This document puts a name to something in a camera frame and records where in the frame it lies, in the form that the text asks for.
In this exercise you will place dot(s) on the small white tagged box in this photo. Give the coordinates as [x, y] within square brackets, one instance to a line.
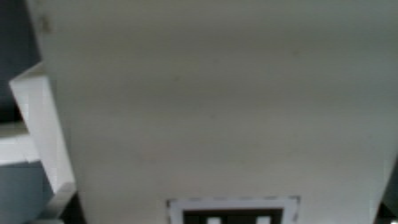
[227, 102]

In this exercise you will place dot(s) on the white cabinet body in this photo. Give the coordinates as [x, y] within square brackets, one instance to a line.
[35, 175]

